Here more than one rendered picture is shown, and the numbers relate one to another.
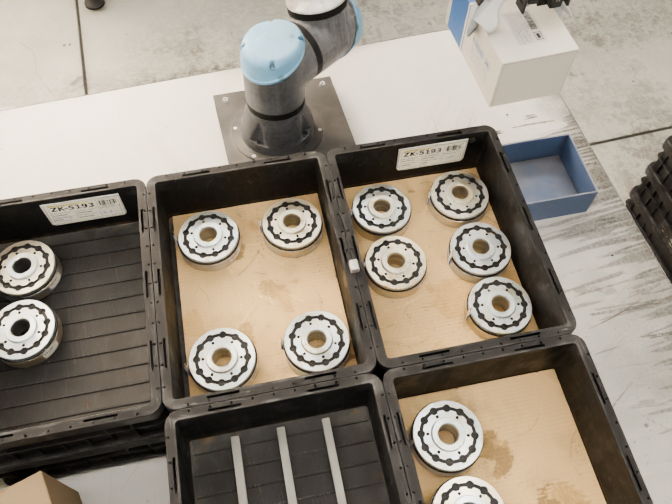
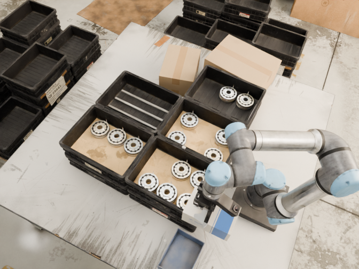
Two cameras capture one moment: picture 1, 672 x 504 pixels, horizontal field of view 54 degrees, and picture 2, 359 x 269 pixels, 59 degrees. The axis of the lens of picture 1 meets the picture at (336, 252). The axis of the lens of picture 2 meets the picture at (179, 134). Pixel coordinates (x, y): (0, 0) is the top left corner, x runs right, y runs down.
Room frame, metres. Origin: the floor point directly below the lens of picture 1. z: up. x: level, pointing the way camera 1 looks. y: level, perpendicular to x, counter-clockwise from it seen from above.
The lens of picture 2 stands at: (0.97, -0.70, 2.34)
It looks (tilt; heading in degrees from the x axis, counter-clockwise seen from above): 57 degrees down; 128
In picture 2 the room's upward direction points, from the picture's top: 5 degrees clockwise
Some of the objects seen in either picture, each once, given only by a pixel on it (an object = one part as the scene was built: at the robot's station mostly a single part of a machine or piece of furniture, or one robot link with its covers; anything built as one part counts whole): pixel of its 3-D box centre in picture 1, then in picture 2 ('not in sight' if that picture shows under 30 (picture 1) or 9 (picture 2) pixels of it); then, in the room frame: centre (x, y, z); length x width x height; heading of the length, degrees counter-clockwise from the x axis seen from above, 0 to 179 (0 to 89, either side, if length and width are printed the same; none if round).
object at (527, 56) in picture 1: (507, 33); (210, 213); (0.82, -0.26, 1.09); 0.20 x 0.12 x 0.09; 16
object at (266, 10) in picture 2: not in sight; (244, 18); (-0.24, 1.73, 0.37); 0.42 x 0.34 x 0.46; 16
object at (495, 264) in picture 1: (480, 248); (166, 192); (0.56, -0.24, 0.86); 0.10 x 0.10 x 0.01
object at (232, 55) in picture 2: not in sight; (240, 70); (0.32, 0.74, 0.80); 0.40 x 0.30 x 0.20; 5
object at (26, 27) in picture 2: not in sight; (36, 38); (-1.41, 0.19, 0.37); 0.40 x 0.30 x 0.45; 106
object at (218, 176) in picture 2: not in sight; (217, 177); (0.80, -0.26, 1.41); 0.09 x 0.08 x 0.11; 50
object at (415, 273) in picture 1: (395, 262); (181, 169); (0.53, -0.10, 0.86); 0.10 x 0.10 x 0.01
